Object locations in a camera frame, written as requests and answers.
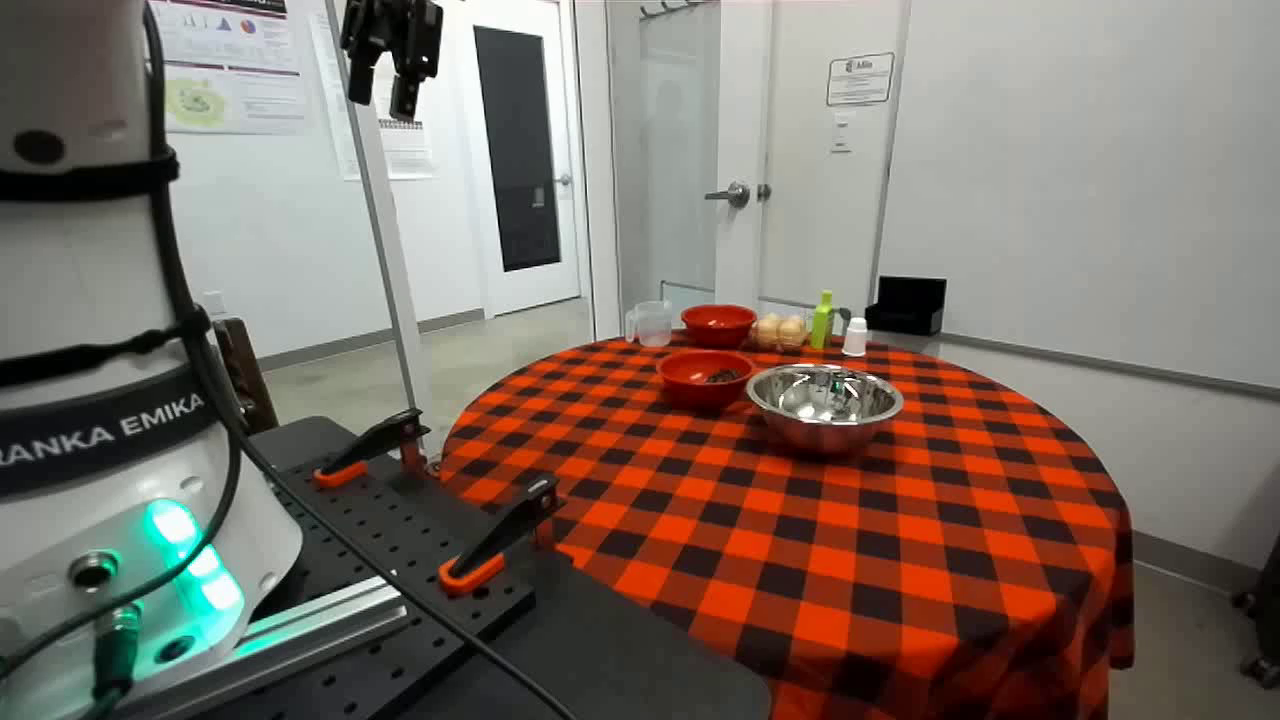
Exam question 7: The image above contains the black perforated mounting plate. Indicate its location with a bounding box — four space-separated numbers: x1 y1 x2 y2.
197 412 777 720

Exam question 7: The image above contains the silver metal bowl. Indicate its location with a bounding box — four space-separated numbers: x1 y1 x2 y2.
745 358 908 462

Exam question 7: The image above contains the black office chair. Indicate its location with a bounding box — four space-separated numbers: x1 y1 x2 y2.
1230 530 1280 691

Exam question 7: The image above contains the white door with dark window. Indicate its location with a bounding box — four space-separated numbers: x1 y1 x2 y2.
456 0 594 325

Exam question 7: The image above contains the white paper notice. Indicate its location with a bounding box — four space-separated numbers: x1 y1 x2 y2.
378 117 441 179

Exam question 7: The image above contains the black wall-mounted tray box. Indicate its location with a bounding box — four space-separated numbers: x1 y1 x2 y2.
866 272 951 339

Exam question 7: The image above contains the clear plastic measuring cup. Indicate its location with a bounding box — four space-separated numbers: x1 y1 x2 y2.
620 296 679 350

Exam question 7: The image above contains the small green bottle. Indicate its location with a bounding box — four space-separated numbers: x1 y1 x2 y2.
809 287 846 356

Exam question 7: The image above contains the white printed wall sign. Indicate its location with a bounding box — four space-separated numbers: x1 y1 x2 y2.
820 48 901 111

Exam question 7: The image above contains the red bowl with dark contents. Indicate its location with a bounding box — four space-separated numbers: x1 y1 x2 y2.
657 346 759 414

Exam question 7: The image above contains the aluminium vertical post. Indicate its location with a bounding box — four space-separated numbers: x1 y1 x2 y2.
326 0 441 433

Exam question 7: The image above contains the empty red bowl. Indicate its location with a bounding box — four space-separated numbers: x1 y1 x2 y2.
678 300 759 350

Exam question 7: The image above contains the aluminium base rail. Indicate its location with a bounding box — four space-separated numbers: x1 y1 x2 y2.
157 573 411 702

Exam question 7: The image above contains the wall poster with coloured print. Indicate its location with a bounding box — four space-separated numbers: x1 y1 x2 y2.
150 0 322 139

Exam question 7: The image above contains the black clamp with orange tip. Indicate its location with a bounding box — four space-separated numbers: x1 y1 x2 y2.
309 405 436 496
436 473 565 598

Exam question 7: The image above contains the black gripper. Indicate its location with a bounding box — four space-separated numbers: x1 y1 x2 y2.
336 0 449 125

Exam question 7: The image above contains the tray of beige eggs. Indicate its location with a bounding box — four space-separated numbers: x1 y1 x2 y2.
747 312 815 356

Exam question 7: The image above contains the red black plaid tablecloth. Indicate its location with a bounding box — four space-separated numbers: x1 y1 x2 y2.
436 330 1140 720

